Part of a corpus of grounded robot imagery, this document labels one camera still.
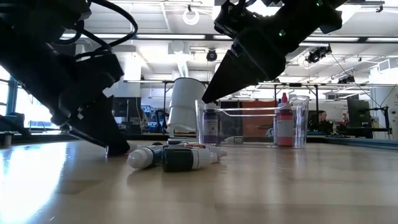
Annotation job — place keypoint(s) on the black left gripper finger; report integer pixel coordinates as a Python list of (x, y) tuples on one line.
[(84, 135), (105, 124)]

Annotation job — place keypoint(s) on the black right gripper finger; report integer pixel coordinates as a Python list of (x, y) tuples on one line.
[(233, 77)]

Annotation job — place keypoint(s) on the large blue food coloring bottle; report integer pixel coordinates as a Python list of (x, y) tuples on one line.
[(279, 102)]

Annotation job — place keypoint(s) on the large purple food coloring bottle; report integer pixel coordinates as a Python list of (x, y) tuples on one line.
[(210, 124)]

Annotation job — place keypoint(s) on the large red food coloring bottle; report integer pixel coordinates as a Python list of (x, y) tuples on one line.
[(284, 127)]

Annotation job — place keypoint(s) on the small brown food coloring bottle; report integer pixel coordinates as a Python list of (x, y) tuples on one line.
[(221, 152)]

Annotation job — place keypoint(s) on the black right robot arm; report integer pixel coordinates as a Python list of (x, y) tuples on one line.
[(304, 18)]

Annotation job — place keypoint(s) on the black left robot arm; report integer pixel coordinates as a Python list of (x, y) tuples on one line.
[(37, 12)]

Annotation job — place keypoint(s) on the black monitor screen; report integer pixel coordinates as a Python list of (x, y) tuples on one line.
[(130, 109)]

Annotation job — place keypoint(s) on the large window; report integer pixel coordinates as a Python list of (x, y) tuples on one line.
[(31, 112)]

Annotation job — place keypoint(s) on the clear plastic bin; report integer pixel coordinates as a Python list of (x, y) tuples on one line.
[(248, 124)]

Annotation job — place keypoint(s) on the white cylindrical cup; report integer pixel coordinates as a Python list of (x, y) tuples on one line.
[(185, 102)]

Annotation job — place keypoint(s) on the white ceiling air vent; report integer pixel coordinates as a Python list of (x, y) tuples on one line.
[(178, 49)]

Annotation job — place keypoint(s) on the long ceiling light strip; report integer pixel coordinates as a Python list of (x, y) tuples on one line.
[(171, 36)]

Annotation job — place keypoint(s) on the person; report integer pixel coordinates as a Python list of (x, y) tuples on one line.
[(322, 116)]

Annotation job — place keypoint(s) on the black equipment stand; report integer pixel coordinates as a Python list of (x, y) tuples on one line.
[(357, 115)]

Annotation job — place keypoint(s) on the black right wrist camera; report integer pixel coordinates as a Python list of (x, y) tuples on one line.
[(236, 18)]

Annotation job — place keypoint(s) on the black ceiling camera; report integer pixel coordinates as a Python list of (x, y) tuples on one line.
[(317, 55)]

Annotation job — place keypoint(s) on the black aluminium table frame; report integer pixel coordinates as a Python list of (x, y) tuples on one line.
[(357, 143)]

